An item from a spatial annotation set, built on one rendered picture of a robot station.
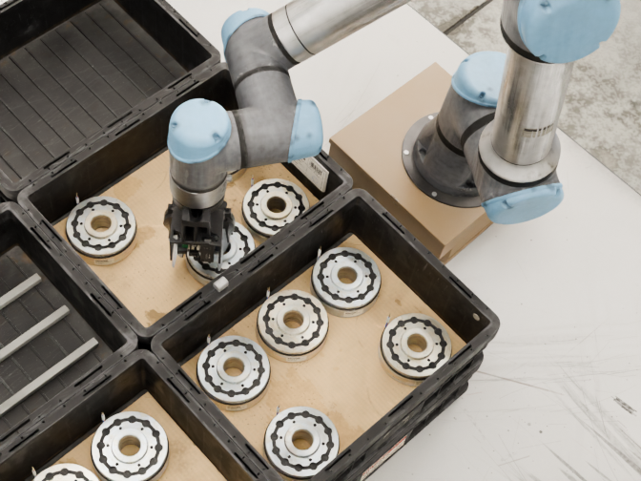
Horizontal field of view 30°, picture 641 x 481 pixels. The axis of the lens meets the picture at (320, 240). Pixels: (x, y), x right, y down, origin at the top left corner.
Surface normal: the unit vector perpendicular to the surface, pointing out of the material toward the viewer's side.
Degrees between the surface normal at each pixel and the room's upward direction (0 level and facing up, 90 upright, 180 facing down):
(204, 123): 0
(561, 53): 83
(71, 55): 0
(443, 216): 4
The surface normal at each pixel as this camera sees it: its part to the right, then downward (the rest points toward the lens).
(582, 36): 0.24, 0.79
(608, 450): 0.09, -0.50
